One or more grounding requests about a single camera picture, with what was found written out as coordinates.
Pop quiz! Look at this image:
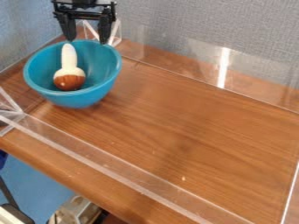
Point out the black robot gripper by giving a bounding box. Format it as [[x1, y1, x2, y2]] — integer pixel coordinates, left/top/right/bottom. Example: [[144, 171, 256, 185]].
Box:
[[50, 0, 117, 45]]

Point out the grey metal bracket under table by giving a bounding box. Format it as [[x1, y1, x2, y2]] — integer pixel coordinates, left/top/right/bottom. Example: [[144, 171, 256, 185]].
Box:
[[46, 195, 102, 224]]

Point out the black stand leg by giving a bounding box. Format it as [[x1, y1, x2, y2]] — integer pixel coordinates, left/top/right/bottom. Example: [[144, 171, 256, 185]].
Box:
[[0, 176, 34, 224]]

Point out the blue plastic bowl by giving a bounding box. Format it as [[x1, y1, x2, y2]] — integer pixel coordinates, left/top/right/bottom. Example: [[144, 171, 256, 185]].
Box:
[[22, 39, 121, 109]]

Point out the clear acrylic barrier frame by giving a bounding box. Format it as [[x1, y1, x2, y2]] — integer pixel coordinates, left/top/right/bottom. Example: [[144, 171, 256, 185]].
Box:
[[0, 18, 299, 224]]

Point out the brown and white toy mushroom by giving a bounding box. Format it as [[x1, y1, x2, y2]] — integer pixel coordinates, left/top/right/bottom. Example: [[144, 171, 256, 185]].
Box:
[[51, 44, 85, 91]]

